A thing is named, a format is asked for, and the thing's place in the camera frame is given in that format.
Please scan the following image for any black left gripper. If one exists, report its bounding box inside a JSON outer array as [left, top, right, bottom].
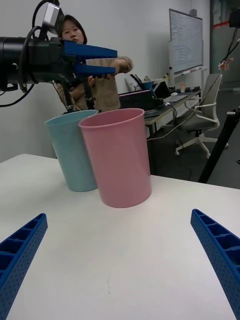
[[27, 36, 119, 84]]

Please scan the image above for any black laptop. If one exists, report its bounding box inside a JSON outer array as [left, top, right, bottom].
[[150, 80, 189, 103]]

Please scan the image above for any pale thin cable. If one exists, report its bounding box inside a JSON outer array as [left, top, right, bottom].
[[146, 57, 237, 141]]

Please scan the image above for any dark desk with wood edge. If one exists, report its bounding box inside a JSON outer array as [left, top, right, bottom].
[[117, 87, 202, 142]]

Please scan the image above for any whiteboard on stand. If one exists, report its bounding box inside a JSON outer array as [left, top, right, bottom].
[[168, 8, 208, 86]]

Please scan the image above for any person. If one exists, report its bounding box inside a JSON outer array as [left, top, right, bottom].
[[55, 14, 135, 114]]

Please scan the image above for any person's left hand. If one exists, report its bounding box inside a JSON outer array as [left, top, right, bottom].
[[106, 59, 126, 81]]

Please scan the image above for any pale blue plastic bin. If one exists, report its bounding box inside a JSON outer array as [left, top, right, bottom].
[[44, 109, 100, 193]]

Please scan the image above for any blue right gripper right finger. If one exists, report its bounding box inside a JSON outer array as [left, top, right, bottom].
[[190, 208, 240, 320]]

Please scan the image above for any white office chair grey seat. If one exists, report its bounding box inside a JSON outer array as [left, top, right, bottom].
[[174, 73, 230, 159]]

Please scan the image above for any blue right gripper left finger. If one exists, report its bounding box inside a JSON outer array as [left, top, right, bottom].
[[0, 212, 49, 320]]

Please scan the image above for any pink plastic bin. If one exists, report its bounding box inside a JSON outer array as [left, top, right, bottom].
[[78, 107, 153, 209]]

